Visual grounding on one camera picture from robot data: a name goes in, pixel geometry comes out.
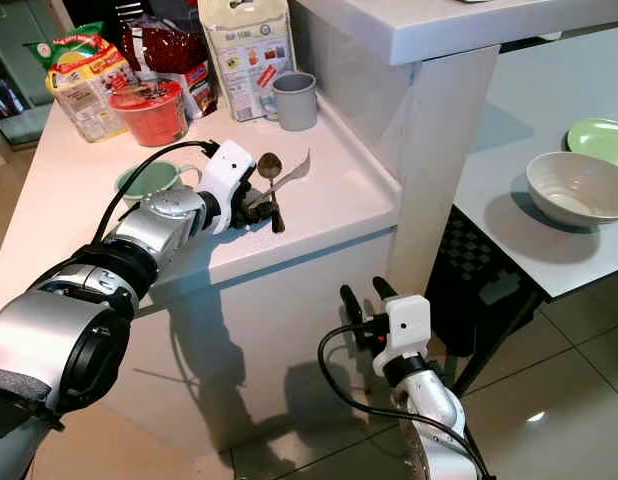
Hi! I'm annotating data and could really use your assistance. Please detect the dark bronze spoon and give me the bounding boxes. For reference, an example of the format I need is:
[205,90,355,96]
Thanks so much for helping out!
[256,152,287,235]

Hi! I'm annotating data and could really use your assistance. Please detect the white kitchen counter unit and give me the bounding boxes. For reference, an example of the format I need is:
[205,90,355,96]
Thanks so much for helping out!
[0,0,618,461]

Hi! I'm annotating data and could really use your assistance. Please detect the grey plastic cup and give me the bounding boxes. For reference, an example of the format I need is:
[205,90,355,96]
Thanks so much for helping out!
[269,71,319,134]

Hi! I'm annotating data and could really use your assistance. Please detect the black plastic crate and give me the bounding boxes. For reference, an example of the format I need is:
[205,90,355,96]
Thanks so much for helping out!
[422,205,546,359]

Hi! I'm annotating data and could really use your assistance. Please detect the green ceramic mug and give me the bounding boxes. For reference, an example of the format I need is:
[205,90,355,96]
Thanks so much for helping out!
[114,160,201,207]

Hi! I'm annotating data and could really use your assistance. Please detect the red instant noodle cup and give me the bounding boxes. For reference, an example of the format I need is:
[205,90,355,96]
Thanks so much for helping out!
[108,79,190,149]

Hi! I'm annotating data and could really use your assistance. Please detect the beige printed food bag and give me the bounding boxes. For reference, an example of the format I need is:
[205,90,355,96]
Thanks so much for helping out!
[197,0,298,123]

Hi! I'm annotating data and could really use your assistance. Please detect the dark red food package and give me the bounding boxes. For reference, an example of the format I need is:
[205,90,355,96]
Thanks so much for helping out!
[119,14,220,119]

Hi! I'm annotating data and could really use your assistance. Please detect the yellow green snack bag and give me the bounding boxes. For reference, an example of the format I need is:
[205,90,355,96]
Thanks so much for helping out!
[24,35,136,144]

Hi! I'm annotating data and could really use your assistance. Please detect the white ceramic bowl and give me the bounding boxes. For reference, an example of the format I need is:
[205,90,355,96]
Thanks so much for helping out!
[525,150,618,229]

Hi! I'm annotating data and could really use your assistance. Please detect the light green plate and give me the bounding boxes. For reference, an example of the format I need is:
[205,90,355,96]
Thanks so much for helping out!
[565,117,618,171]

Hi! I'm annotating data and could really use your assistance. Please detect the grey green sofa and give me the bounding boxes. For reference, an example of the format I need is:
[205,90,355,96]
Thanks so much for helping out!
[0,0,55,149]

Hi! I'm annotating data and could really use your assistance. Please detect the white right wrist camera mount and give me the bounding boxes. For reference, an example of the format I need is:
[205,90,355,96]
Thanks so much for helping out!
[379,294,433,379]

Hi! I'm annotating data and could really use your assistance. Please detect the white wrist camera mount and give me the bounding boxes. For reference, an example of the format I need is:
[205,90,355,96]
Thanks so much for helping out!
[199,139,256,236]
[379,294,433,379]

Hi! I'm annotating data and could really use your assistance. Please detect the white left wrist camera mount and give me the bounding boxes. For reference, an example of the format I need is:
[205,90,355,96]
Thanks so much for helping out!
[199,139,256,236]

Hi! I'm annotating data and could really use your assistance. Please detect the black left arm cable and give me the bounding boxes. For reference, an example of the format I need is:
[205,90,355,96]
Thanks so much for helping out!
[111,139,222,247]

